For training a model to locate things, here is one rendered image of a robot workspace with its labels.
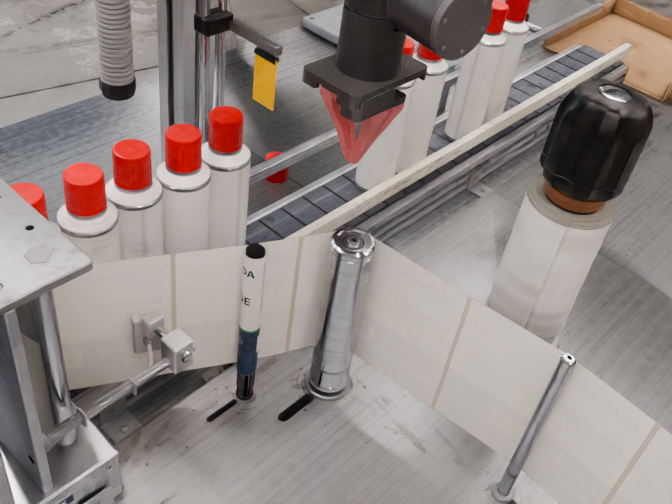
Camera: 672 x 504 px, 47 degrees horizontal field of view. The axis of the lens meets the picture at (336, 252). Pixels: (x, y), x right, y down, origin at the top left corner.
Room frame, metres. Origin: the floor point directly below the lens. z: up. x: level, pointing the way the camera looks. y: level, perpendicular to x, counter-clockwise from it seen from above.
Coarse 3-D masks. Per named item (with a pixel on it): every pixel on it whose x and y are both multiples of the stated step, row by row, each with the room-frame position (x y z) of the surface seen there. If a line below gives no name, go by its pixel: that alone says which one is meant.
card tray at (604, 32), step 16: (608, 0) 1.68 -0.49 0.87; (624, 0) 1.70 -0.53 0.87; (592, 16) 1.62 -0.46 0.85; (608, 16) 1.68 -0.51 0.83; (624, 16) 1.69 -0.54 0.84; (640, 16) 1.67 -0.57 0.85; (656, 16) 1.65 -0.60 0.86; (560, 32) 1.51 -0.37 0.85; (576, 32) 1.56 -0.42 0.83; (592, 32) 1.58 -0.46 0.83; (608, 32) 1.59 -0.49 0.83; (624, 32) 1.61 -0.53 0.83; (640, 32) 1.62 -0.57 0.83; (656, 32) 1.64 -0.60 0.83; (560, 48) 1.47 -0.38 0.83; (608, 48) 1.51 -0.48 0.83; (640, 48) 1.54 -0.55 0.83; (656, 48) 1.55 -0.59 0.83; (640, 64) 1.46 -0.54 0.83; (656, 64) 1.47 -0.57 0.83; (624, 80) 1.38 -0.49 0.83; (640, 80) 1.39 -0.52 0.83; (656, 80) 1.40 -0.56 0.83; (656, 96) 1.33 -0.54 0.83
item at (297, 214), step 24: (552, 72) 1.26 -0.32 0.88; (600, 72) 1.29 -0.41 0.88; (528, 96) 1.16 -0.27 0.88; (528, 120) 1.08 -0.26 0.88; (432, 144) 0.96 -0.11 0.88; (480, 144) 0.98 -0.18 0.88; (312, 192) 0.80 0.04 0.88; (336, 192) 0.81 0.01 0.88; (360, 192) 0.81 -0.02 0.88; (408, 192) 0.83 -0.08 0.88; (264, 216) 0.73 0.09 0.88; (288, 216) 0.74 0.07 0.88; (312, 216) 0.75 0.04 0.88; (360, 216) 0.76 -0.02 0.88; (264, 240) 0.69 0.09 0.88
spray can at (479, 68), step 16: (496, 0) 1.01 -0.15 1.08; (496, 16) 0.98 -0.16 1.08; (496, 32) 0.98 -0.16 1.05; (480, 48) 0.98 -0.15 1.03; (496, 48) 0.98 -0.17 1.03; (464, 64) 0.99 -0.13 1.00; (480, 64) 0.97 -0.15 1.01; (496, 64) 0.98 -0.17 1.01; (464, 80) 0.98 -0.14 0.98; (480, 80) 0.97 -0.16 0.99; (464, 96) 0.98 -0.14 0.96; (480, 96) 0.98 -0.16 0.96; (464, 112) 0.97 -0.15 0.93; (480, 112) 0.98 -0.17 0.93; (448, 128) 0.99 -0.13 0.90; (464, 128) 0.97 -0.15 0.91
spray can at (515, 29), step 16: (512, 0) 1.04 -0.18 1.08; (528, 0) 1.04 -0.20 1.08; (512, 16) 1.03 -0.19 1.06; (512, 32) 1.02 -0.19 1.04; (512, 48) 1.03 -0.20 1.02; (512, 64) 1.03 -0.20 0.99; (496, 80) 1.02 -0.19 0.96; (512, 80) 1.04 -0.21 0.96; (496, 96) 1.02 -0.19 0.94; (496, 112) 1.03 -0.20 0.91
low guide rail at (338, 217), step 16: (624, 48) 1.33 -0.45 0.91; (592, 64) 1.24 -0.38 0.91; (608, 64) 1.28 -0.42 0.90; (576, 80) 1.19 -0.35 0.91; (544, 96) 1.10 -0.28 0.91; (512, 112) 1.03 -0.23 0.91; (528, 112) 1.07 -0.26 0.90; (480, 128) 0.97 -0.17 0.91; (496, 128) 0.99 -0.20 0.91; (464, 144) 0.92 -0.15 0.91; (432, 160) 0.86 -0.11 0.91; (448, 160) 0.90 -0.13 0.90; (400, 176) 0.82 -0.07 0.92; (416, 176) 0.84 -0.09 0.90; (368, 192) 0.77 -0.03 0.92; (384, 192) 0.78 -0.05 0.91; (352, 208) 0.73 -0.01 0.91; (368, 208) 0.76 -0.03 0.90; (320, 224) 0.69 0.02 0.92; (336, 224) 0.71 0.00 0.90
